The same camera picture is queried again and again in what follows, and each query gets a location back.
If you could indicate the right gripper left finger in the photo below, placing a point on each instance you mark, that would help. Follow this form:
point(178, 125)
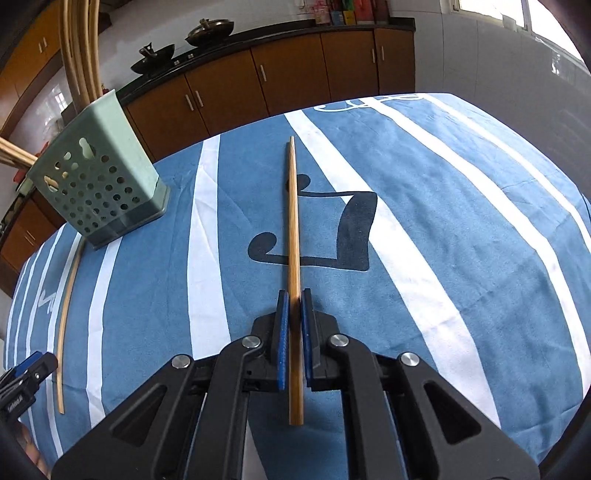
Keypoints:
point(188, 420)

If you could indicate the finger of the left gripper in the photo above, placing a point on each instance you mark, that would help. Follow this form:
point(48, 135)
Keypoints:
point(20, 384)

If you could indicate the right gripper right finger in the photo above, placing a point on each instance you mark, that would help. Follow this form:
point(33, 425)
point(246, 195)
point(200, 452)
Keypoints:
point(402, 419)

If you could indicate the wooden chopstick pair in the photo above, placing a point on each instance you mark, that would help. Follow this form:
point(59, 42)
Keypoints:
point(80, 30)
point(93, 50)

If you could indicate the lower brown kitchen cabinets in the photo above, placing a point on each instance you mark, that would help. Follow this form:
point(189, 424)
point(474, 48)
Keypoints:
point(259, 78)

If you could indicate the blue white striped tablecloth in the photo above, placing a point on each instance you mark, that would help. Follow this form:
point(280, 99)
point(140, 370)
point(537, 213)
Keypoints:
point(426, 225)

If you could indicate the green perforated utensil holder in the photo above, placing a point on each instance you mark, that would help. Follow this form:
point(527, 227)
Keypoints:
point(97, 176)

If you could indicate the black wok on stove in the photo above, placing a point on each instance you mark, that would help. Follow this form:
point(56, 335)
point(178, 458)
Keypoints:
point(153, 61)

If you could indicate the black lidded pot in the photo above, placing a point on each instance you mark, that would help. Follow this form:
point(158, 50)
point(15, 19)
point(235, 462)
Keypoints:
point(209, 32)

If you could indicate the upper brown wall cabinets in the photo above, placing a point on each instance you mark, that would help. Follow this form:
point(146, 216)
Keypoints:
point(29, 48)

